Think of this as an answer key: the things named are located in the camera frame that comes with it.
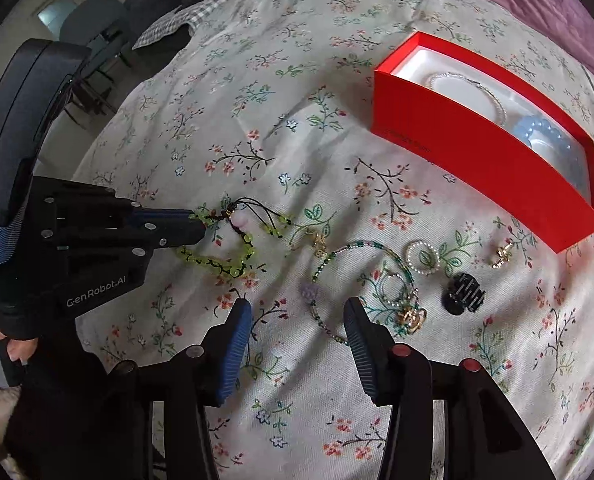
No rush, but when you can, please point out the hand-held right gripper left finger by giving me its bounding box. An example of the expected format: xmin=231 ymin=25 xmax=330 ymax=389
xmin=110 ymin=297 xmax=253 ymax=480

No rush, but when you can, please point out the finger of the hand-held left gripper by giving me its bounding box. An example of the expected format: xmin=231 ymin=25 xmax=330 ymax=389
xmin=136 ymin=209 xmax=206 ymax=235
xmin=136 ymin=232 xmax=208 ymax=262

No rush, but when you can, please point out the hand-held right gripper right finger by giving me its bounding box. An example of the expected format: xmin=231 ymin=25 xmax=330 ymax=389
xmin=343 ymin=297 xmax=552 ymax=480

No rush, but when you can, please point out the green bead bracelet black cord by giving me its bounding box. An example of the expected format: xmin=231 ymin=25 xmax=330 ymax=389
xmin=176 ymin=199 xmax=295 ymax=280

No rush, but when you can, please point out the gold ring pendant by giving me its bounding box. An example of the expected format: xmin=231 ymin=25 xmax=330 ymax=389
xmin=396 ymin=302 xmax=428 ymax=336

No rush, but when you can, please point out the thin beaded wire ring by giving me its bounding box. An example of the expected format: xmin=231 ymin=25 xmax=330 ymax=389
xmin=379 ymin=271 xmax=409 ymax=307

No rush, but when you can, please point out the green bead necklace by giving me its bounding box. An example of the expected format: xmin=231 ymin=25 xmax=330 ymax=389
xmin=299 ymin=241 xmax=424 ymax=347

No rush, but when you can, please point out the black hair claw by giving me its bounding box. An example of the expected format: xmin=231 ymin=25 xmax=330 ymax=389
xmin=439 ymin=272 xmax=486 ymax=316

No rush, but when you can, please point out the small pearl ring bracelet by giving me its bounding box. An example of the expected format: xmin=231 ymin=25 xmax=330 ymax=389
xmin=403 ymin=240 xmax=439 ymax=277

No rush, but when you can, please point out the red cardboard box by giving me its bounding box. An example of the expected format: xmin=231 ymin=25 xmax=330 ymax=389
xmin=369 ymin=31 xmax=594 ymax=255

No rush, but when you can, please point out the glass door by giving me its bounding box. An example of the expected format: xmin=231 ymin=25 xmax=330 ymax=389
xmin=36 ymin=0 xmax=80 ymax=37

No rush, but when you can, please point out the small gold brooch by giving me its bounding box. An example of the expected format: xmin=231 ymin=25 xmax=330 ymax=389
xmin=304 ymin=230 xmax=332 ymax=260

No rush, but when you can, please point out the floral bedsheet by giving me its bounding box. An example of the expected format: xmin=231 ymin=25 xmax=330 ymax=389
xmin=72 ymin=0 xmax=594 ymax=480

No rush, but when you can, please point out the grey checkered sheet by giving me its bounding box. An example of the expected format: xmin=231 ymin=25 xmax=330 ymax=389
xmin=131 ymin=0 xmax=223 ymax=52

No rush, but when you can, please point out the gold earring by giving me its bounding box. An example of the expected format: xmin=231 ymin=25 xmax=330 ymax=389
xmin=491 ymin=240 xmax=515 ymax=270

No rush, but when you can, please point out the pale blue bead bracelet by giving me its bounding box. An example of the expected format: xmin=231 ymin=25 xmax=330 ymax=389
xmin=512 ymin=114 xmax=570 ymax=152

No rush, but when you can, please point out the white pearl bracelet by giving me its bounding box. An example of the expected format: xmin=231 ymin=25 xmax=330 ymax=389
xmin=425 ymin=71 xmax=508 ymax=120

